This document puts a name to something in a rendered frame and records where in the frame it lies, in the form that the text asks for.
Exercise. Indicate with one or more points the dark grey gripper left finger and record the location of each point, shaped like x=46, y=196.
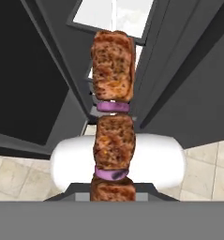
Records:
x=73, y=193

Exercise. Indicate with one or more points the plain dark grey fridge door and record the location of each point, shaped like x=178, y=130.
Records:
x=191, y=78

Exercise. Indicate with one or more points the white rounded cylinder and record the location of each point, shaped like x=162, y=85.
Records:
x=157, y=161

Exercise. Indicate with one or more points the brown kebab skewer purple onion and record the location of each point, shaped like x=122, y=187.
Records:
x=113, y=72

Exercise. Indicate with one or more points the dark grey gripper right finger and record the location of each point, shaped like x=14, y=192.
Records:
x=147, y=193

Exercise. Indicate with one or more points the bright window dark frame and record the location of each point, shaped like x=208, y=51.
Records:
x=94, y=14

